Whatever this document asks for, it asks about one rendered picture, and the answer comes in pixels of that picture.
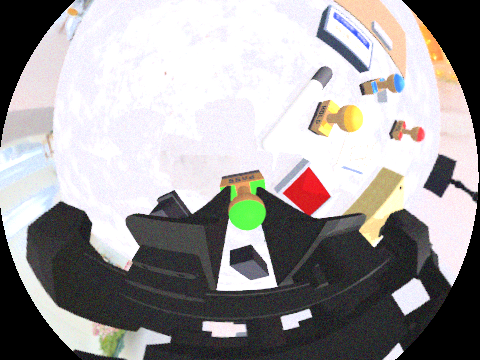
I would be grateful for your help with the red ink pad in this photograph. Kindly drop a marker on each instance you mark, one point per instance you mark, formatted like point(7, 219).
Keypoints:
point(304, 188)

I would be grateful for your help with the yellow rubber stamp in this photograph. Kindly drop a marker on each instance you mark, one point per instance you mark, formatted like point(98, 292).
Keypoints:
point(347, 118)

